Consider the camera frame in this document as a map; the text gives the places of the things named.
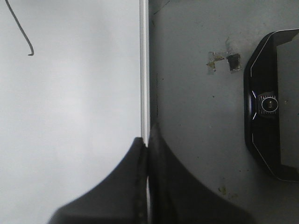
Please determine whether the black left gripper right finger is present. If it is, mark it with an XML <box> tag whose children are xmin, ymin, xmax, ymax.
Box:
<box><xmin>148</xmin><ymin>124</ymin><xmax>256</xmax><ymax>224</ymax></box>

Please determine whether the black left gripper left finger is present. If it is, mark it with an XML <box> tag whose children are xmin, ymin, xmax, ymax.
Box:
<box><xmin>49</xmin><ymin>138</ymin><xmax>148</xmax><ymax>224</ymax></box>

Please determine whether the torn tape residue patch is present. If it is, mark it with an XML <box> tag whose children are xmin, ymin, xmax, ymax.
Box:
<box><xmin>206</xmin><ymin>37</ymin><xmax>242</xmax><ymax>75</ymax></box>

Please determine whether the white whiteboard with aluminium frame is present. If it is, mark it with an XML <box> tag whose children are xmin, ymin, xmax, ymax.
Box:
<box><xmin>0</xmin><ymin>0</ymin><xmax>141</xmax><ymax>224</ymax></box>

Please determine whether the black robot head camera unit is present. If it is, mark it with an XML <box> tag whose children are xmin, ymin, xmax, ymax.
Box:
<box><xmin>243</xmin><ymin>28</ymin><xmax>299</xmax><ymax>182</ymax></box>

